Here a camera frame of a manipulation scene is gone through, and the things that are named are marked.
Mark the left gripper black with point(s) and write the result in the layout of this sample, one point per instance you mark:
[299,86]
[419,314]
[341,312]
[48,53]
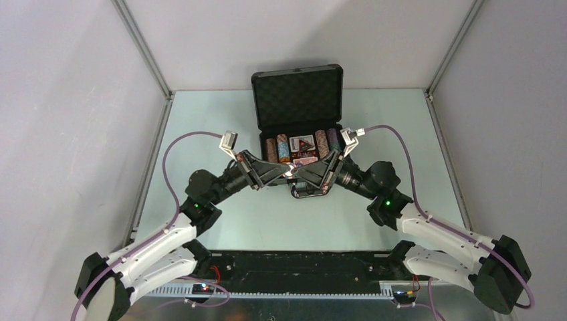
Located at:
[248,170]

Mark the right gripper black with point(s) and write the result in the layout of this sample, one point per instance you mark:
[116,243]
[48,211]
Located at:
[332,169]

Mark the red playing card deck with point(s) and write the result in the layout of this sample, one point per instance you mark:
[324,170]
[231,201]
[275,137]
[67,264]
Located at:
[299,162]

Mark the black triangular all-in marker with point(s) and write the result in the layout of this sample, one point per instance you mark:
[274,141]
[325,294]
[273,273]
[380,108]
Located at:
[303,145]

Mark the blue playing card deck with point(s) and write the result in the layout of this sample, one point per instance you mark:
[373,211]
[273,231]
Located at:
[292,142]

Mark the black poker set case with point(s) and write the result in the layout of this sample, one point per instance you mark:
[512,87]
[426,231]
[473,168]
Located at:
[298,102]

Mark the poker chip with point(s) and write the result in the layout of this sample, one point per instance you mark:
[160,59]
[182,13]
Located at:
[289,172]

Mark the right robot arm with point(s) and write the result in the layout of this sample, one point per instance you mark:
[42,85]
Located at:
[494,270]

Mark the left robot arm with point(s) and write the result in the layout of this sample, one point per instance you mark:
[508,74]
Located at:
[108,285]

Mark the brown teal chip stack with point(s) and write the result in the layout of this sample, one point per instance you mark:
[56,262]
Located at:
[271,150]

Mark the orange blue chip stack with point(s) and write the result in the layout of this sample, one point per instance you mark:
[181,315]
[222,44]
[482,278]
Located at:
[283,150]

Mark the purple chip stack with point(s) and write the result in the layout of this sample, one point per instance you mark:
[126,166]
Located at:
[333,139]

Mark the pink brown chip stack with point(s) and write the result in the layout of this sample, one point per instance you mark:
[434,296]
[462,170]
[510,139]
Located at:
[322,143]

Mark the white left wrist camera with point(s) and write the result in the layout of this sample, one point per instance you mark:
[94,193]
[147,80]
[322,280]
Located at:
[227,144]

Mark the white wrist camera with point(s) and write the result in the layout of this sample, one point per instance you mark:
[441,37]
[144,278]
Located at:
[350,138]
[227,144]

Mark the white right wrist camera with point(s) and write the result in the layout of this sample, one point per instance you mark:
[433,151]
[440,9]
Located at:
[350,138]

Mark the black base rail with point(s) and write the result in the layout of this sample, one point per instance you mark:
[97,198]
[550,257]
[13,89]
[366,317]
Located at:
[301,272]

